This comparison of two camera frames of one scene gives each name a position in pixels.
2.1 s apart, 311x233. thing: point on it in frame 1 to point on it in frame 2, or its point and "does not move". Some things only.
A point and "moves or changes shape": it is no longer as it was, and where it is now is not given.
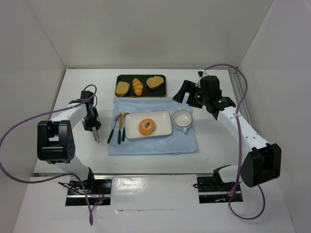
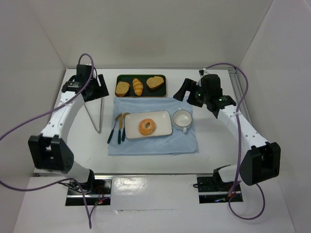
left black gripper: x=92 y=124 to x=97 y=87
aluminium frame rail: x=240 y=95 does not move
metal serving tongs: x=95 y=134 moves or changes shape
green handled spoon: x=123 y=132 does not move
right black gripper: x=190 y=91 does not move
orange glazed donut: x=146 y=131 does not move
